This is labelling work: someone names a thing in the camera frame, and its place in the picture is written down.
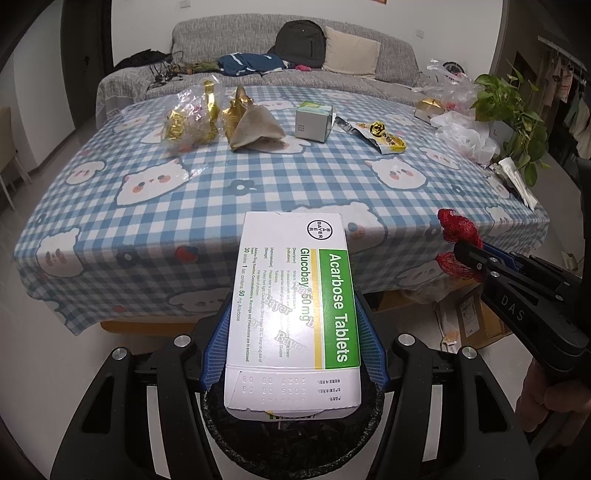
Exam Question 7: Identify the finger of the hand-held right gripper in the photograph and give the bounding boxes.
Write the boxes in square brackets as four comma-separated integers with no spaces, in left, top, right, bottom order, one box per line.
[453,241,497,283]
[485,244,536,278]

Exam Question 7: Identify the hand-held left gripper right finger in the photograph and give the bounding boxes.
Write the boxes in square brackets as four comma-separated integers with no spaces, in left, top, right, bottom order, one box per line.
[353,293,539,480]

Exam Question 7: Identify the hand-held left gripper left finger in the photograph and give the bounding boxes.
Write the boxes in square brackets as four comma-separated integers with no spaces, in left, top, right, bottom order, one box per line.
[58,295,236,480]

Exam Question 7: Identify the red foam net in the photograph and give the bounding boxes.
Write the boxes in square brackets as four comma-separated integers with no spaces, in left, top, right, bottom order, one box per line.
[436,209,485,282]

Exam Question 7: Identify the white and green medicine box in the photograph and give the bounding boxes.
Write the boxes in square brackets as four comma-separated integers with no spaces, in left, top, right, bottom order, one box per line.
[223,211,362,421]

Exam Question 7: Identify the black-lined trash bin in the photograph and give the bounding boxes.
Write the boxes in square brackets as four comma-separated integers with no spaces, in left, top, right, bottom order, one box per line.
[201,364,386,480]

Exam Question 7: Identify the yellow snack packet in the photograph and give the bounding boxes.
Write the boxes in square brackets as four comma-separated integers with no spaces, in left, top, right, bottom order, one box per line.
[335,116,408,155]

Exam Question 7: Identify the small green and white box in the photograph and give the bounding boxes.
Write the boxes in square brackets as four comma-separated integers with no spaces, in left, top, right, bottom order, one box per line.
[295,102,336,143]

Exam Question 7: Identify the brown paper bag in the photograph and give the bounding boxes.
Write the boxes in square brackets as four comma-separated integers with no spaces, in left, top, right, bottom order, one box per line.
[222,85,287,152]

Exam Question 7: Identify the clear bag with gold wrappers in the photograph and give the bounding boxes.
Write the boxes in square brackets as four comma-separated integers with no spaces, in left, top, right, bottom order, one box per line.
[161,78,225,151]

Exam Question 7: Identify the person's right hand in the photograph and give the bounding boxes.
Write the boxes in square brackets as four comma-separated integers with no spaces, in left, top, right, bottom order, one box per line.
[522,364,591,416]

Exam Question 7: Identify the brown cardboard box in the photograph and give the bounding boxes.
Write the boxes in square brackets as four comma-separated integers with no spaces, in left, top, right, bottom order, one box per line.
[455,281,513,349]

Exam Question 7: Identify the white paper wrappers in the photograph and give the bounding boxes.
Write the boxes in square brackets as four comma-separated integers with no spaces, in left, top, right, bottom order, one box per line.
[489,157,540,210]

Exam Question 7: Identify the white plastic bags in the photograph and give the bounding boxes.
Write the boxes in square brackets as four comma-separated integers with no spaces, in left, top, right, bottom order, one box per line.
[429,113,499,164]

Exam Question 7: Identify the blue checked bear tablecloth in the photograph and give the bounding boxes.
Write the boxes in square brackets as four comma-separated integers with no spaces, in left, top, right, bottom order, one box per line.
[13,85,550,335]

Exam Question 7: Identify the gold box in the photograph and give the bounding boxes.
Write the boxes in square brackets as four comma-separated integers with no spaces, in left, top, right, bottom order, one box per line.
[414,97,446,121]

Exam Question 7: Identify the potted green plant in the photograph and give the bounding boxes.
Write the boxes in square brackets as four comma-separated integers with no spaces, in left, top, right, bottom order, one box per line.
[473,74,552,188]

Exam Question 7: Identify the clear bag with pink contents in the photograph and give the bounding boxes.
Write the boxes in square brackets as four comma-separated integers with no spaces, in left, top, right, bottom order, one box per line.
[416,59,478,114]

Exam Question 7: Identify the clothes rack with garments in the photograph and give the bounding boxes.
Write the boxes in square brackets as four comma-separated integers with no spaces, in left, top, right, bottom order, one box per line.
[538,37,591,139]

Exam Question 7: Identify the beige pillow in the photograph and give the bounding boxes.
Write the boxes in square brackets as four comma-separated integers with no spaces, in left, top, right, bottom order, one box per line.
[322,26,382,79]

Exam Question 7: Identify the black backpack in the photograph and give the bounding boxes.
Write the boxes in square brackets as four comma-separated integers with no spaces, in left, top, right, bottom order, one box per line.
[272,21,326,70]

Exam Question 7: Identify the beige dining chair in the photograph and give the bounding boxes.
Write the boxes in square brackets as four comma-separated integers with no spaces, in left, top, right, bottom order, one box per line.
[0,106,17,195]

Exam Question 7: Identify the blue jacket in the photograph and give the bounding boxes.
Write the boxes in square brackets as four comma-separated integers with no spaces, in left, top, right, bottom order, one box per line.
[218,53,284,77]

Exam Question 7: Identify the black clothing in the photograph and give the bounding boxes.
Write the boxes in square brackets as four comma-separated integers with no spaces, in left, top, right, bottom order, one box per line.
[113,48,174,72]

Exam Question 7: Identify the grey covered sofa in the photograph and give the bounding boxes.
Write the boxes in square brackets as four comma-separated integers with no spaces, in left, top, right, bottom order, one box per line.
[95,18,428,125]

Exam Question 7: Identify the dark door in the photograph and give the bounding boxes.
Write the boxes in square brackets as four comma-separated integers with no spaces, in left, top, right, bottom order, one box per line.
[60,0,114,134]

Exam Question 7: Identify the black cables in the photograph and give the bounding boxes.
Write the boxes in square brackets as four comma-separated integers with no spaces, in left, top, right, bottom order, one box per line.
[150,53,185,86]

